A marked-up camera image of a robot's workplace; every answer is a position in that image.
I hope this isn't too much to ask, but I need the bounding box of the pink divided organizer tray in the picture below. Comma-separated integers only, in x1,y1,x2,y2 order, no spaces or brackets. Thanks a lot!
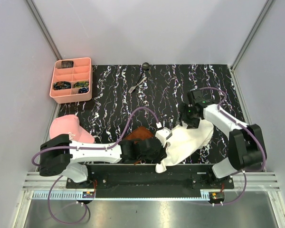
49,57,93,104

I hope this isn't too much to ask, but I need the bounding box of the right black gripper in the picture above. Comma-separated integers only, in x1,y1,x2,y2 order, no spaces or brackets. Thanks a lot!
175,102,200,129

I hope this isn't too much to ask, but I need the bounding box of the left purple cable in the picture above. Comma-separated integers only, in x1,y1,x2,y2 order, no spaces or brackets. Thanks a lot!
32,106,163,224

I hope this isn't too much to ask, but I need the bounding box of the purple cable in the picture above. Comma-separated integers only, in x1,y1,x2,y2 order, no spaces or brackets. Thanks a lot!
32,106,163,224
187,87,268,206

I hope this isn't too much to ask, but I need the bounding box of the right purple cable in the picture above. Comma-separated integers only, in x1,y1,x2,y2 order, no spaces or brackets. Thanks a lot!
187,87,268,206

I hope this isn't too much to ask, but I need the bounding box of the white cloth napkin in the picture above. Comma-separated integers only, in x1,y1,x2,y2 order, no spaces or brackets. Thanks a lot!
155,120,214,173

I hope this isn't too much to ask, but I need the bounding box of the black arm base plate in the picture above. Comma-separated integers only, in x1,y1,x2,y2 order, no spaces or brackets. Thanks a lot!
66,164,234,200

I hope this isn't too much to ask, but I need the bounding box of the pink baseball cap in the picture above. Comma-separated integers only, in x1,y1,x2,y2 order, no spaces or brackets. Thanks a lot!
49,114,95,143

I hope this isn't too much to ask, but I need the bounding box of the black marble patterned mat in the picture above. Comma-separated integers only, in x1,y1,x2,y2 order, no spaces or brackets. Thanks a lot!
37,64,264,173

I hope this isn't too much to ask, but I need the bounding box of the brown folded cloth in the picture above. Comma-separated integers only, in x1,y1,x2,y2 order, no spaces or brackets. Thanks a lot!
122,126,154,164

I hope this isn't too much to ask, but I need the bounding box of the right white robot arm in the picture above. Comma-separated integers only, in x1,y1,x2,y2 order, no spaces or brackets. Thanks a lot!
179,88,267,188

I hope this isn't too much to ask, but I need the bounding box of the black spoon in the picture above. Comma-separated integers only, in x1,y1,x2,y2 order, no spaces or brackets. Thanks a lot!
136,62,150,83

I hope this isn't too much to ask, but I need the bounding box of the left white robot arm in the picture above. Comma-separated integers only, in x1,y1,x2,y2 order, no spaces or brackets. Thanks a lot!
39,133,170,188

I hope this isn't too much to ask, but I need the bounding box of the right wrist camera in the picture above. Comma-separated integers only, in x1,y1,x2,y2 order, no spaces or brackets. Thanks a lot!
187,89,214,105

